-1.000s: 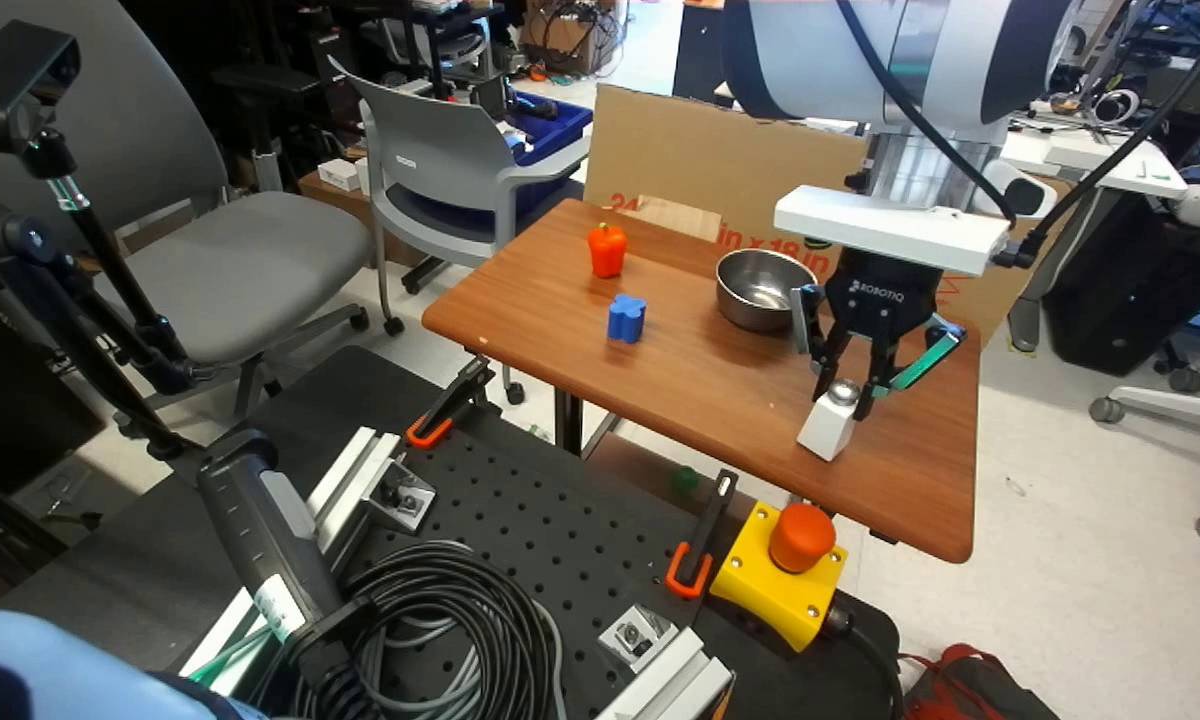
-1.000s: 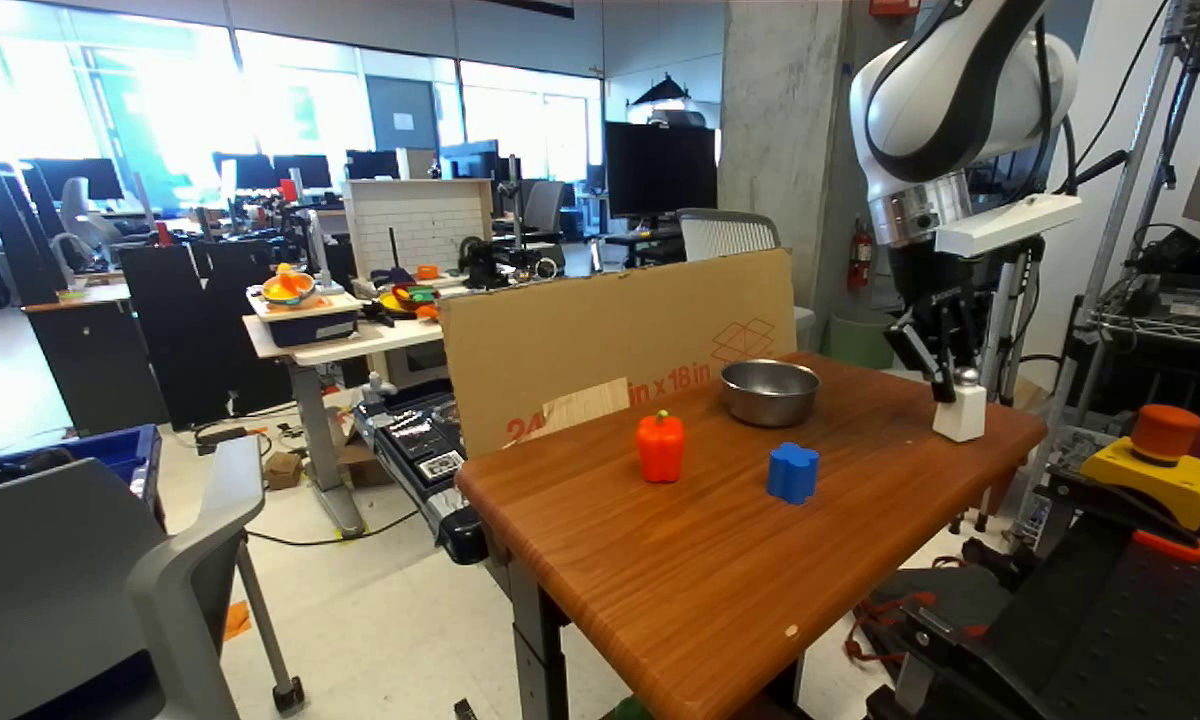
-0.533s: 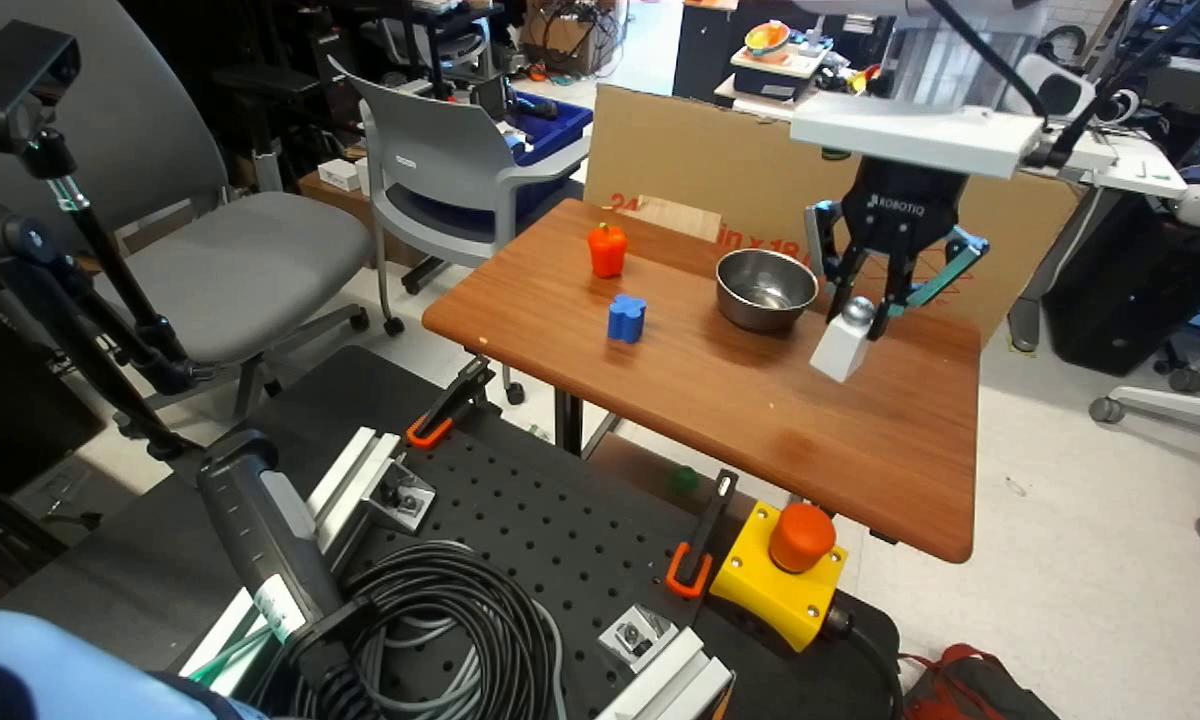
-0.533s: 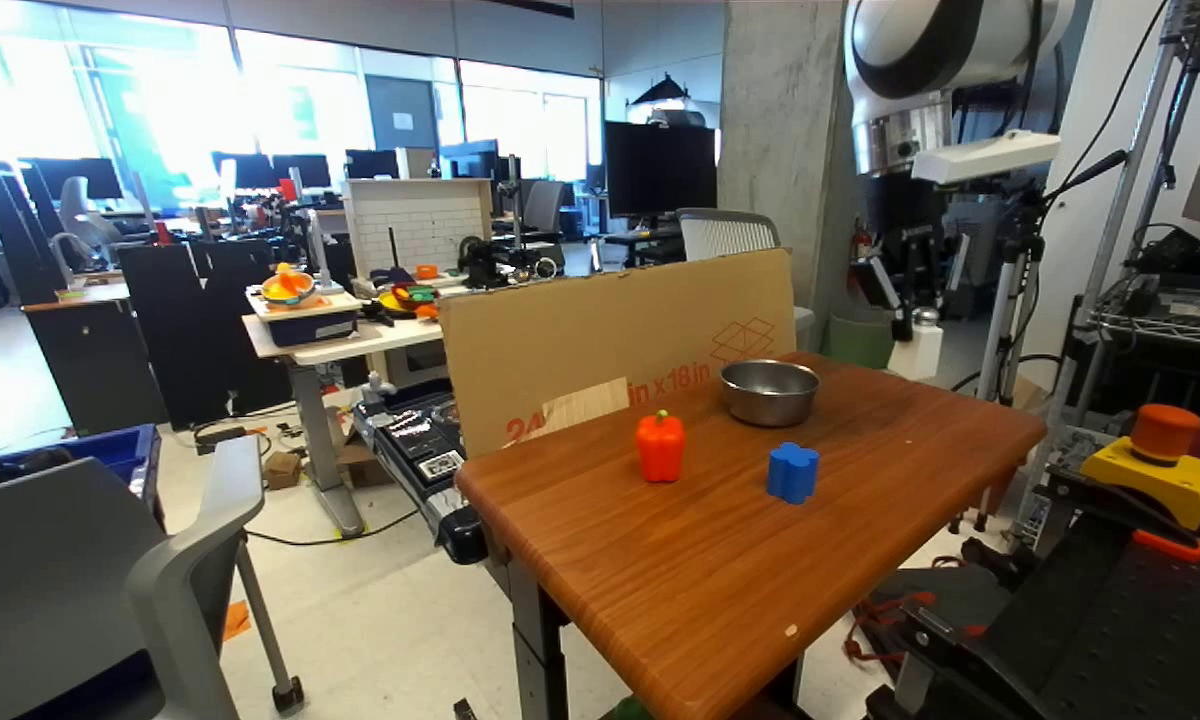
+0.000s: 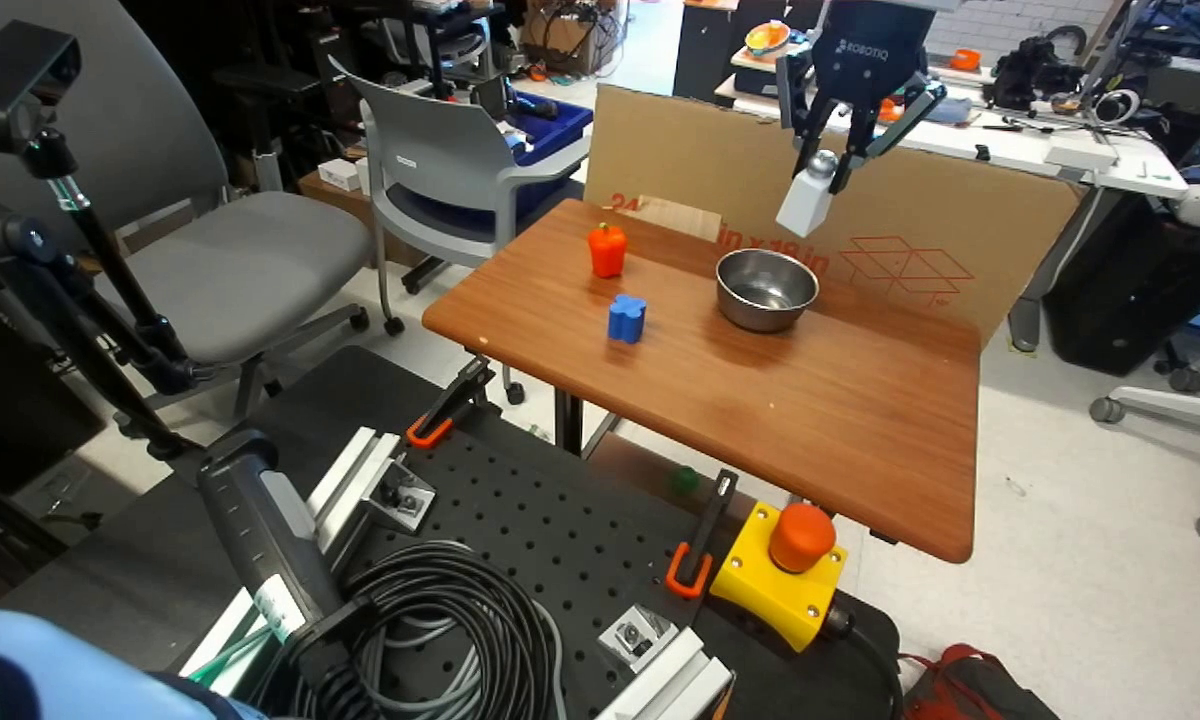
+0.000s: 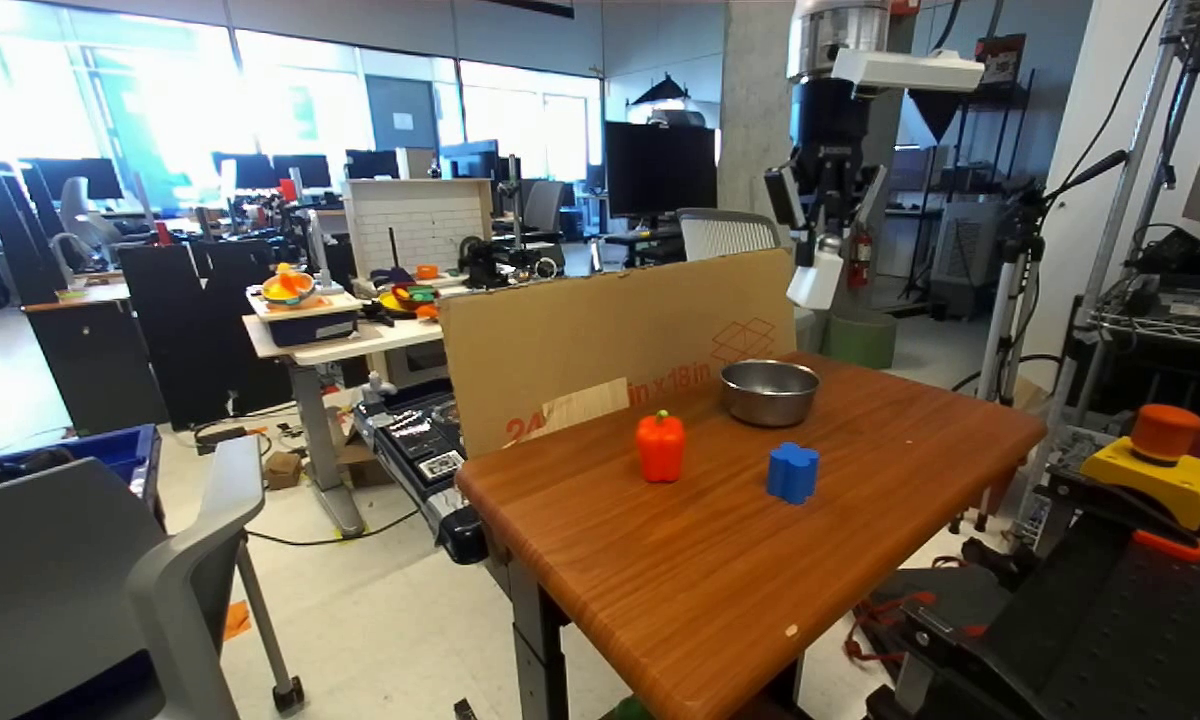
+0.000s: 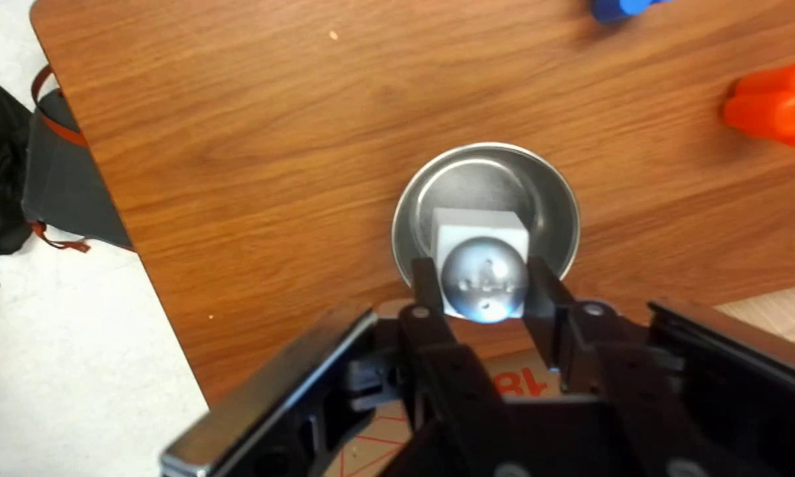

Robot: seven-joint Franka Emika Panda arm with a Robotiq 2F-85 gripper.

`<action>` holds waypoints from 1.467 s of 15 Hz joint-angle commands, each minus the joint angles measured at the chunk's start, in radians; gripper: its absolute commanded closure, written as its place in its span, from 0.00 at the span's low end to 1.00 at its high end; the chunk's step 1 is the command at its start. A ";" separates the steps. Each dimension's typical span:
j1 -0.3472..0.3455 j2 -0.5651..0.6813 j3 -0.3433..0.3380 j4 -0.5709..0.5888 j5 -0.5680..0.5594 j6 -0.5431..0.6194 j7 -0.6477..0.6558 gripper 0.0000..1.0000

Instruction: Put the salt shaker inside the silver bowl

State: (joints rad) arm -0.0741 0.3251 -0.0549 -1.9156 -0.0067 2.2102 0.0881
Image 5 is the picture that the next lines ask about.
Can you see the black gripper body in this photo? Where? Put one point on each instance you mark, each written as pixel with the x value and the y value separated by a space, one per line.
pixel 869 48

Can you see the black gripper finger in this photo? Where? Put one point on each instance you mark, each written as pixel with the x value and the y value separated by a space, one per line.
pixel 895 131
pixel 805 104

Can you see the white salt shaker silver cap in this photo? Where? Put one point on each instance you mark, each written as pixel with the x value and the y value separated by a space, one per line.
pixel 809 199

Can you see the silver metal bowl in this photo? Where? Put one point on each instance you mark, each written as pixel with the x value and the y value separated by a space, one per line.
pixel 765 286

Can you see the brown cardboard sheet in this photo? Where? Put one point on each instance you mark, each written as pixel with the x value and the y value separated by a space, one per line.
pixel 895 226

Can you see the white desk with clutter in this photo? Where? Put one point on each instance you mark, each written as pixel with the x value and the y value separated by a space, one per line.
pixel 1052 135

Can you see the orange toy pepper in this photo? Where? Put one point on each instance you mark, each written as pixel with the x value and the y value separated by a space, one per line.
pixel 611 248

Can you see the blue storage bin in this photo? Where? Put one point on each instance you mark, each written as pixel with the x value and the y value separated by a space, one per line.
pixel 544 125

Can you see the blue cube block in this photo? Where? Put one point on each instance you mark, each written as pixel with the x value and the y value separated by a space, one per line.
pixel 627 317

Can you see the black suitcase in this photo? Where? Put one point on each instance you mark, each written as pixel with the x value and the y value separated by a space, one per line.
pixel 1132 300

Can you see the light grey plastic chair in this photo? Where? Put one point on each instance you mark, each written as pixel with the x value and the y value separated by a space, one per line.
pixel 455 164

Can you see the office chair wheeled base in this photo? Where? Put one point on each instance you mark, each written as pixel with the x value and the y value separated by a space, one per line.
pixel 1180 425

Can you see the orange black bar clamp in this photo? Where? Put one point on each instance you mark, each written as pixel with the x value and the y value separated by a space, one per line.
pixel 449 406
pixel 701 534

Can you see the yellow emergency stop button box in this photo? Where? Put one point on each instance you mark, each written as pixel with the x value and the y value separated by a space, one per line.
pixel 783 564

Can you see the black perforated breadboard base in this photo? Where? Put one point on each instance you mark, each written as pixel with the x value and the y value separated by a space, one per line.
pixel 563 545

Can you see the red black bag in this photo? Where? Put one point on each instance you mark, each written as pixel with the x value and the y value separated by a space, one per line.
pixel 972 684

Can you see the grey fabric office chair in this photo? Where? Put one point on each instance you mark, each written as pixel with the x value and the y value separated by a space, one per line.
pixel 212 254

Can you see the aluminium extrusion rail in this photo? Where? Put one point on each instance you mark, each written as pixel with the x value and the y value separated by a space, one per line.
pixel 664 675
pixel 346 481

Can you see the black camera on tripod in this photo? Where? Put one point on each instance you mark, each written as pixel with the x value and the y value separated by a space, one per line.
pixel 41 173

